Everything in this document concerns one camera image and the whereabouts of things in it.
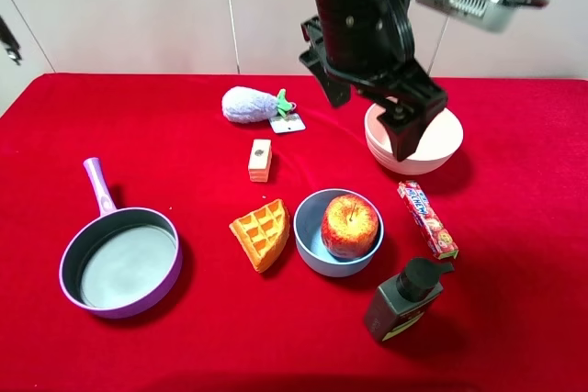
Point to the plush eggplant toy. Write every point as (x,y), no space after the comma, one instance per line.
(246,105)

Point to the red yellow apple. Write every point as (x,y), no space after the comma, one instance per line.
(349,227)

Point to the orange waffle slice toy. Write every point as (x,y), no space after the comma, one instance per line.
(263,234)

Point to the layered cake block toy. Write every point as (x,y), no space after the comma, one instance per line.
(260,160)

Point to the white paper tag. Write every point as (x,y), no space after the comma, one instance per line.
(288,123)

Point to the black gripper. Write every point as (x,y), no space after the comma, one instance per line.
(367,46)

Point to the blue bowl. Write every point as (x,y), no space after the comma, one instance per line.
(306,226)

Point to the red candy pack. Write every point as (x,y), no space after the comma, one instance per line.
(435,234)

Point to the purple frying pan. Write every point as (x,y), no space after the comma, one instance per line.
(123,262)

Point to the dark pump bottle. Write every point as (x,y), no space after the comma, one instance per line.
(403,299)

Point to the pink bowl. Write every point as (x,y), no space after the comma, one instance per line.
(440,141)

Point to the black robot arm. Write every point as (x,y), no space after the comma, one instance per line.
(368,46)

